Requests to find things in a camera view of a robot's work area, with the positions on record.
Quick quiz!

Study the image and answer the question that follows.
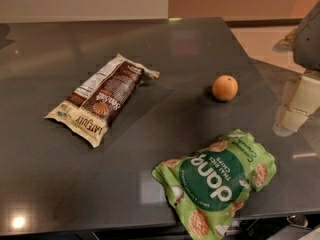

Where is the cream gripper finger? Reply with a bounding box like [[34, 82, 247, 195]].
[[273, 71, 320, 137]]

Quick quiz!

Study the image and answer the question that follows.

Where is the orange fruit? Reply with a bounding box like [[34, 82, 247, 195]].
[[212, 75, 238, 102]]

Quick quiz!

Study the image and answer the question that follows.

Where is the green rice chips bag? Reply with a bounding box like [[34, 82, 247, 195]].
[[152, 129, 276, 240]]

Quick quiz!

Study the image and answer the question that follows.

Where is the brown chip bag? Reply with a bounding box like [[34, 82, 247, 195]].
[[45, 54, 160, 148]]

